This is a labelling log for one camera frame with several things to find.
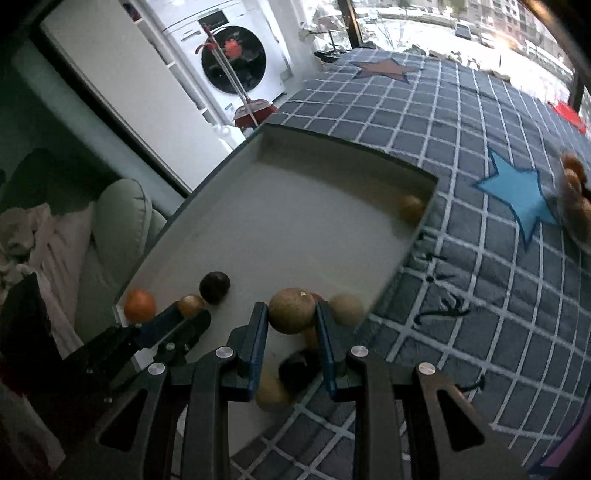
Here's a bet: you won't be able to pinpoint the small tangerine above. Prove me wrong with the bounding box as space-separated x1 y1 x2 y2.
178 294 206 319

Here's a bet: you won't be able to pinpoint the white shelf unit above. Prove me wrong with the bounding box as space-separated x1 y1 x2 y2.
120 0 218 125

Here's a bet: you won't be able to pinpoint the red mop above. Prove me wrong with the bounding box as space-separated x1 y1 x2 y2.
196 21 278 130

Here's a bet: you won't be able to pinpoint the white washing machine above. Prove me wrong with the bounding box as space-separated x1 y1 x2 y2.
159 0 296 127

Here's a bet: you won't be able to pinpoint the dark plum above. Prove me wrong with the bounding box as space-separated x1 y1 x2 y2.
278 349 324 393
199 271 232 305

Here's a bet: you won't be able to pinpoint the clear glass bowl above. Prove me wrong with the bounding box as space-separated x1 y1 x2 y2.
551 148 591 245

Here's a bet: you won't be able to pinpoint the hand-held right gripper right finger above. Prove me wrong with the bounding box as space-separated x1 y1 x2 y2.
315 302 532 480

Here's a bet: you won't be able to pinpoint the grey checked tablecloth with stars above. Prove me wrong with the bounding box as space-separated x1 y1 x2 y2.
231 48 591 480

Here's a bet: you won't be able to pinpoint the pink clothes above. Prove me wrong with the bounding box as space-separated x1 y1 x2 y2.
0 203 93 352

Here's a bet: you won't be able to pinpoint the white sliding door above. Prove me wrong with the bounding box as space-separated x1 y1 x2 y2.
37 0 241 195

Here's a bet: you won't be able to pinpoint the dark green box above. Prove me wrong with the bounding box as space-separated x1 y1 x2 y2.
113 122 439 462

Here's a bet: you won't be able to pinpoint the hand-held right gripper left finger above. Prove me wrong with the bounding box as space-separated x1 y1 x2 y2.
55 302 271 480

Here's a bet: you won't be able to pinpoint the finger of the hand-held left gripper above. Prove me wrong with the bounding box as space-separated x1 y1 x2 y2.
124 301 185 352
154 310 212 365

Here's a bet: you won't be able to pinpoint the red basin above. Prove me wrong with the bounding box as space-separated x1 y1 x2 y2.
551 99 589 134

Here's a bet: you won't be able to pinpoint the light green armchair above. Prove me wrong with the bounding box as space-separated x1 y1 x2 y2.
78 178 167 315

